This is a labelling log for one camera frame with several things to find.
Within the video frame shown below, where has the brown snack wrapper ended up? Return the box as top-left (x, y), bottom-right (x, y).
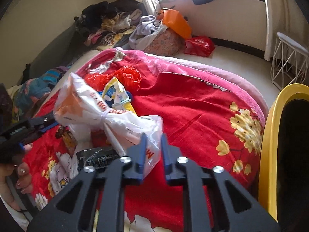
top-left (55, 125), bottom-right (77, 157)

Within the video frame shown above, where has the colourful floral pillow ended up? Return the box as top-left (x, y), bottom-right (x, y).
top-left (12, 66), bottom-right (69, 123)

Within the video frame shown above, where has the white orange plastic bag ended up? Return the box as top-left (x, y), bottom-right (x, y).
top-left (53, 72), bottom-right (163, 176)

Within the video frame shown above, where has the lavender grey garment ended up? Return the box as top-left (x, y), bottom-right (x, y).
top-left (128, 15), bottom-right (168, 50)

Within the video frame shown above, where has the red plastic net bag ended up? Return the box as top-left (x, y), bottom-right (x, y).
top-left (84, 66), bottom-right (141, 92)

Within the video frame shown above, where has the black plastic wrapper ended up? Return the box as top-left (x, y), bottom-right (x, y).
top-left (76, 146), bottom-right (119, 171)

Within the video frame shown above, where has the person's left hand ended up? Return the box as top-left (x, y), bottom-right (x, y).
top-left (0, 142), bottom-right (34, 212)

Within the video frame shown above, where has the orange paper shopping bag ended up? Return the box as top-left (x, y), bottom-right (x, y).
top-left (157, 9), bottom-right (192, 40)

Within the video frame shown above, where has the yellow blue snack packet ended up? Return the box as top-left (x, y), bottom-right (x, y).
top-left (102, 77), bottom-right (136, 114)

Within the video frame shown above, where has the floral fabric laundry basket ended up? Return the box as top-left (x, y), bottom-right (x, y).
top-left (144, 28), bottom-right (184, 57)

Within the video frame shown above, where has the pile of clothes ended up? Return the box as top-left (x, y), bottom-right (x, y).
top-left (74, 0), bottom-right (147, 51)

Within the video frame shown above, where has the yellow round trash bin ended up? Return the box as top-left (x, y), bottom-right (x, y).
top-left (258, 84), bottom-right (308, 221)

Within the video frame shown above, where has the red plastic bag on floor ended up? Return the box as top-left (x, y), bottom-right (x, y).
top-left (184, 36), bottom-right (215, 57)

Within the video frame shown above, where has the white wire frame stool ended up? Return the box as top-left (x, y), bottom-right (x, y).
top-left (270, 32), bottom-right (308, 90)

